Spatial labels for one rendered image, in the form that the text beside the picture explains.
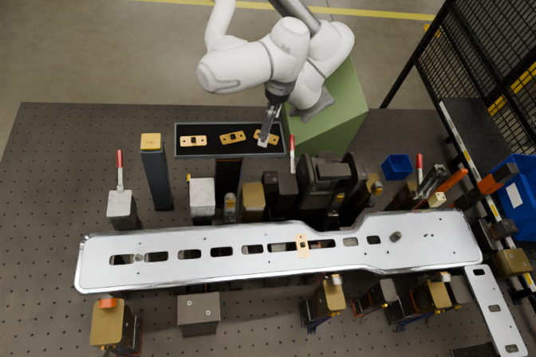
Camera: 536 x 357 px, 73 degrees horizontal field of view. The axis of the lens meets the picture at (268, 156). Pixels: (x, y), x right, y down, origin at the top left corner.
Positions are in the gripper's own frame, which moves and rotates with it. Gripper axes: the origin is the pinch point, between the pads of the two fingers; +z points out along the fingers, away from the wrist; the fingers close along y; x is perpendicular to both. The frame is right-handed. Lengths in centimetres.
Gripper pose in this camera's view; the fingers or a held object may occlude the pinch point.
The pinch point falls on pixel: (268, 128)
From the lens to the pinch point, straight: 121.2
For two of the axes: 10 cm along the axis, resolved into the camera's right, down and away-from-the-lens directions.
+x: 9.4, 3.3, -0.5
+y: -3.0, 7.7, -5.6
